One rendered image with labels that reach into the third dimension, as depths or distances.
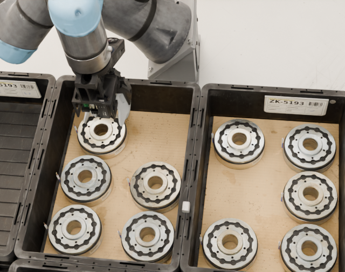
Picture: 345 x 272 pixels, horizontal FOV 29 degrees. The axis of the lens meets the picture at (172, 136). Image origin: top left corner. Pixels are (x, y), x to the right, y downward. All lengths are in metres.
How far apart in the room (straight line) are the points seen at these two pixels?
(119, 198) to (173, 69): 0.35
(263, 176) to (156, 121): 0.26
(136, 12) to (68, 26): 0.44
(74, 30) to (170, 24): 0.48
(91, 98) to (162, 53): 0.37
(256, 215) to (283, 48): 0.53
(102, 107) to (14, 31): 0.20
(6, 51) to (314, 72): 0.78
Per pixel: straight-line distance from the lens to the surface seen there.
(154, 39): 1.50
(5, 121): 1.52
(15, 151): 1.47
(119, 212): 1.35
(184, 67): 1.55
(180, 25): 1.50
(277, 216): 1.33
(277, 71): 1.66
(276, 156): 1.39
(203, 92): 1.35
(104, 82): 1.21
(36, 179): 1.31
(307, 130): 1.39
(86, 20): 1.04
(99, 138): 1.40
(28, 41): 1.19
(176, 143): 1.41
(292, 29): 1.75
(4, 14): 1.21
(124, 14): 1.46
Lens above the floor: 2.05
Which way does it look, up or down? 60 degrees down
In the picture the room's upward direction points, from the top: 9 degrees counter-clockwise
